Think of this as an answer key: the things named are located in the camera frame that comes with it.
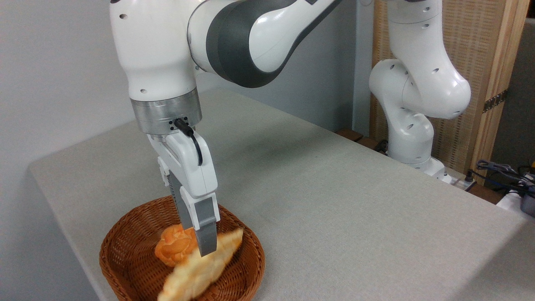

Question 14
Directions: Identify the long braided bread loaf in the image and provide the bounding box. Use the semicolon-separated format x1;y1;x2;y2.
157;227;245;301

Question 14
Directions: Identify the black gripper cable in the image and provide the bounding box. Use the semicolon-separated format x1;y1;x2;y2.
173;118;204;166

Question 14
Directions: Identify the dark blue cable bundle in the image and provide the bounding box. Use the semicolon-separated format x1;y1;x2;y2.
476;159;535;194

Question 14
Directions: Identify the brown woven wicker basket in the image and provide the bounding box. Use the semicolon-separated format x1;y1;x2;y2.
99;195;266;301

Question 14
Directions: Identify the metal screen hinge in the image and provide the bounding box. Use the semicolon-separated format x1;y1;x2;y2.
482;89;510;114

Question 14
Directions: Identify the round knotted bread roll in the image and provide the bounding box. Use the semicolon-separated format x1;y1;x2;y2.
154;223;199;268

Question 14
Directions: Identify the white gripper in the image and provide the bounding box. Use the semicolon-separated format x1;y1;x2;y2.
147;130;221;257

